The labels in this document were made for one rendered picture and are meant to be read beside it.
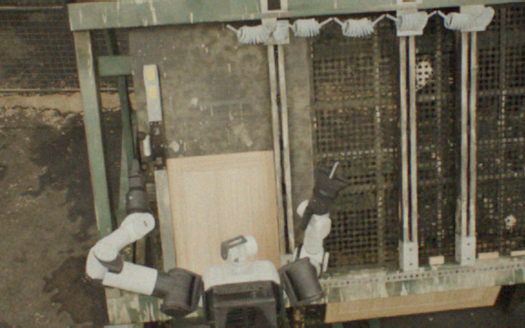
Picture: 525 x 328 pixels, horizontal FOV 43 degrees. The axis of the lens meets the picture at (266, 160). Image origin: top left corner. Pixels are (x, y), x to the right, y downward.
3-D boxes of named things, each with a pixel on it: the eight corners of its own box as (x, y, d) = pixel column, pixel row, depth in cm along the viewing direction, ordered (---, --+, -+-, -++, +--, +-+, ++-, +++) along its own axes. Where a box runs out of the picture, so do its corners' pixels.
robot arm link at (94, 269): (109, 241, 241) (75, 268, 225) (118, 222, 236) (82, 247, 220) (132, 259, 239) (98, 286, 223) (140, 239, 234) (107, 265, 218)
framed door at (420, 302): (324, 319, 343) (325, 322, 341) (332, 253, 304) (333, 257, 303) (491, 302, 350) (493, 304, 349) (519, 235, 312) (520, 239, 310)
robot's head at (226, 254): (248, 259, 230) (250, 242, 226) (227, 267, 225) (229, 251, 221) (238, 249, 234) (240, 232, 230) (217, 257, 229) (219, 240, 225)
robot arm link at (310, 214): (337, 205, 238) (328, 227, 245) (317, 187, 243) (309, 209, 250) (316, 214, 231) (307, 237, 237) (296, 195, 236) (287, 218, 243)
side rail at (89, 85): (109, 289, 285) (106, 299, 274) (77, 30, 261) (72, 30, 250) (123, 287, 285) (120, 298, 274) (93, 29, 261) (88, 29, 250)
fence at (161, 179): (167, 289, 281) (167, 292, 277) (144, 65, 260) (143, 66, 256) (179, 287, 281) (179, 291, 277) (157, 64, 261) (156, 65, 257)
